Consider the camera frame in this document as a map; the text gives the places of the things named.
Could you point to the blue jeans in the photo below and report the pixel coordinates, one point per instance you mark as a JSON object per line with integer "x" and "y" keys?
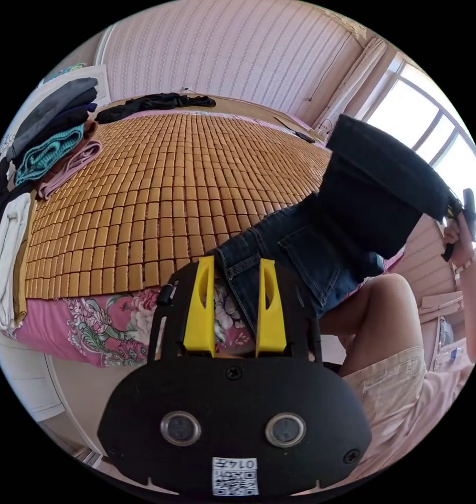
{"x": 340, "y": 220}

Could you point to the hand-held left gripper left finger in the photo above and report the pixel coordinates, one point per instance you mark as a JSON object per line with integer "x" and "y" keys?
{"x": 200, "y": 311}

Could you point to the white cupboard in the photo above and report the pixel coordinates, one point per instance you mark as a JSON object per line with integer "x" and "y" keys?
{"x": 29, "y": 390}

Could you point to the person's right hand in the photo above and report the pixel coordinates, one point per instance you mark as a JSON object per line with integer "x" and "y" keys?
{"x": 460, "y": 244}

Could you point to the person's body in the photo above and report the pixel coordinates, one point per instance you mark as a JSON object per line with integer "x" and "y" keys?
{"x": 395, "y": 374}

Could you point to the black garment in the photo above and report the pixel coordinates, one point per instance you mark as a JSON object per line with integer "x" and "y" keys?
{"x": 155, "y": 104}

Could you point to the bed with woven mat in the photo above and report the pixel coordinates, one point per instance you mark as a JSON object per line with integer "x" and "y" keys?
{"x": 163, "y": 189}

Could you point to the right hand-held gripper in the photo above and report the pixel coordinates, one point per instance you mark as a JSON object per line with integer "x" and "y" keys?
{"x": 448, "y": 252}

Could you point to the pale curtain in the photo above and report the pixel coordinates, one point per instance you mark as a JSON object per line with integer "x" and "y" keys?
{"x": 359, "y": 82}

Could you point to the window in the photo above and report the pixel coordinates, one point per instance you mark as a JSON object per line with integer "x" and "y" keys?
{"x": 430, "y": 126}

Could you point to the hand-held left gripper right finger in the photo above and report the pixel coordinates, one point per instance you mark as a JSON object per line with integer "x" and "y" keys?
{"x": 272, "y": 315}

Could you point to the pile of clothes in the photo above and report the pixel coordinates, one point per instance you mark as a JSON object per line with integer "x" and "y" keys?
{"x": 45, "y": 134}

